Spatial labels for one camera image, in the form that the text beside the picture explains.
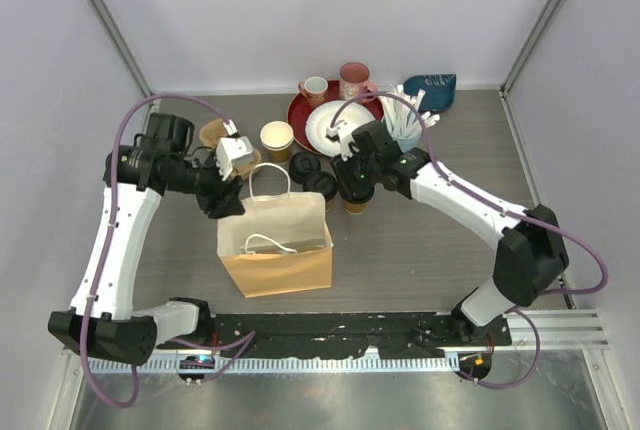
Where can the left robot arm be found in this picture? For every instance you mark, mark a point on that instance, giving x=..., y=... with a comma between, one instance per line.
x=125, y=240

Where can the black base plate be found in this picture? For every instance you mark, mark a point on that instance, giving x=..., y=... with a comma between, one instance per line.
x=396, y=335

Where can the stack of paper cups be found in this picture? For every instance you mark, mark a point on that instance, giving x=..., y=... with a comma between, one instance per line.
x=277, y=138

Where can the white paper plate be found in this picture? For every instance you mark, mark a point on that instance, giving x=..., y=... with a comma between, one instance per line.
x=318, y=123

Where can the red round tray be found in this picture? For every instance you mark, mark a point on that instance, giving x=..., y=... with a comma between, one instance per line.
x=299, y=111

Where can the cardboard cup carrier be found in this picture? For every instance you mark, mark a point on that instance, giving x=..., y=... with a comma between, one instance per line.
x=212, y=132

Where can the black lid cup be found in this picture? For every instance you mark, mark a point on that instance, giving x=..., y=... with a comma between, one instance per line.
x=357, y=195
x=321, y=182

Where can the blue straw cup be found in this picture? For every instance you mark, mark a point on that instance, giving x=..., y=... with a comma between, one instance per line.
x=406, y=144

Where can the white wrapped straws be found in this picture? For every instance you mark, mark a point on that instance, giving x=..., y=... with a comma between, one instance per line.
x=401, y=122

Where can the stack of black lids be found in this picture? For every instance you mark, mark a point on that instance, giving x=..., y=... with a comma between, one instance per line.
x=301, y=165

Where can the small pink mug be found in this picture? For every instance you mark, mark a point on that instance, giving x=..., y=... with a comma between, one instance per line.
x=314, y=90

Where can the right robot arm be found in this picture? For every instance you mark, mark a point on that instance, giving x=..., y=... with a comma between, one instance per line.
x=529, y=255

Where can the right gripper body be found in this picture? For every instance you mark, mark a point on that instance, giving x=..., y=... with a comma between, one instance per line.
x=357, y=171

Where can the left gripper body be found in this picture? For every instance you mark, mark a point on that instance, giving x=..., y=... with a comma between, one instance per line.
x=208, y=186

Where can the tall pink mug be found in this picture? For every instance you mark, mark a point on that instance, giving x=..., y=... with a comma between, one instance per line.
x=355, y=81

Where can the aluminium rail frame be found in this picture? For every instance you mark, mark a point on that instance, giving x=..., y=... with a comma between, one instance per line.
x=530, y=331

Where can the brown paper bag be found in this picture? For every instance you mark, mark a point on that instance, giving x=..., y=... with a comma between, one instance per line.
x=280, y=244

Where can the dark blue pouch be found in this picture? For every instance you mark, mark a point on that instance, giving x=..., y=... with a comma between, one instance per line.
x=439, y=91

